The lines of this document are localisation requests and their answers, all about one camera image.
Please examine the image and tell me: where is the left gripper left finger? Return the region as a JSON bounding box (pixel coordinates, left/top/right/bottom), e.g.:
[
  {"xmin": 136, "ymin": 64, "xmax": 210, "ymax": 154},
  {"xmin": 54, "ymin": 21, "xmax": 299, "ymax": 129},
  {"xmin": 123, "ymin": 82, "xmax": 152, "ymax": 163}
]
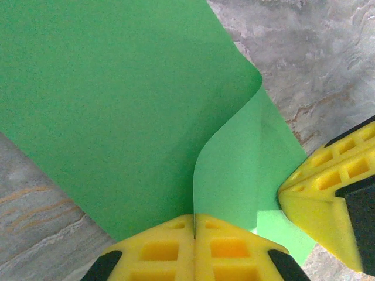
[{"xmin": 80, "ymin": 213, "xmax": 196, "ymax": 281}]

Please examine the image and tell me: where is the green paper sheet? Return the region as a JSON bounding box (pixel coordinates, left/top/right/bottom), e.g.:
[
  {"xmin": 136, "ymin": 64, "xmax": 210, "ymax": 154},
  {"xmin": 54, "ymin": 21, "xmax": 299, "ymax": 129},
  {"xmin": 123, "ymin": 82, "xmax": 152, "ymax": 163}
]
[{"xmin": 0, "ymin": 0, "xmax": 316, "ymax": 264}]

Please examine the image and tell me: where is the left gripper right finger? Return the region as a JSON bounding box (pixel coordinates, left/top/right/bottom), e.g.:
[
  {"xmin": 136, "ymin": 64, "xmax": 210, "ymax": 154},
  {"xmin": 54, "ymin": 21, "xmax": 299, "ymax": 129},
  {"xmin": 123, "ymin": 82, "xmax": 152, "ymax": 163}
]
[{"xmin": 195, "ymin": 213, "xmax": 311, "ymax": 281}]

